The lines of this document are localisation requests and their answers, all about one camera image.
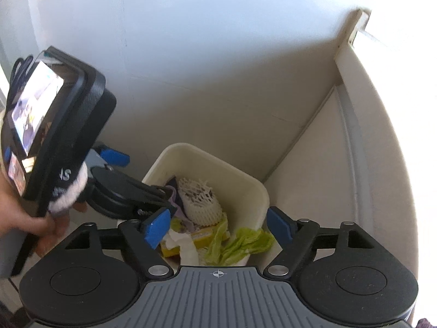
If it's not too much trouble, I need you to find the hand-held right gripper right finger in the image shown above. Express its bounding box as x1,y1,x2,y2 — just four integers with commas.
264,207,378,278

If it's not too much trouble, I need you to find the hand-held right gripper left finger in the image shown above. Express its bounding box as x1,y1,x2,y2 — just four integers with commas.
65,208,173,279

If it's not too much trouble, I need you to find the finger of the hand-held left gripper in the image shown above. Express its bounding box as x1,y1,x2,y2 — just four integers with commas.
89,142,131,169
137,183,176,217

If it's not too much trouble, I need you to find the blue purple snack packet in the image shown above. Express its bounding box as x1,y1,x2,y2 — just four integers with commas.
166,176,192,228

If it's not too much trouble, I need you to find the white tissue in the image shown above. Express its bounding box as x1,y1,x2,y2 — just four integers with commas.
166,229,199,265

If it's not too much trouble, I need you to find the white foam fruit net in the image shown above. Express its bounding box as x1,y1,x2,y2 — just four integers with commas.
178,177,222,227

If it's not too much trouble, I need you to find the green cabbage leaf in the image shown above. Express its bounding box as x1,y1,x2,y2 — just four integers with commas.
205,212,275,265

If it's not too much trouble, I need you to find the yellow cardboard box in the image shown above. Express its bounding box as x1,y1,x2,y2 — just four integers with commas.
160,227,229,257

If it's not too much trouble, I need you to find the beige plastic trash bin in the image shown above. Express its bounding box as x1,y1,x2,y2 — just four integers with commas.
118,143,270,267

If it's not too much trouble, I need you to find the person's left hand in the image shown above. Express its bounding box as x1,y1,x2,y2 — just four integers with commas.
0,174,87,258

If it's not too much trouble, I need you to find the white fluffy sleeve cuff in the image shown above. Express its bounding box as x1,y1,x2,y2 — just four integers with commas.
48,163,90,216

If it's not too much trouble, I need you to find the black cable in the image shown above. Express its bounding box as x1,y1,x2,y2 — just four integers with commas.
10,55,35,89

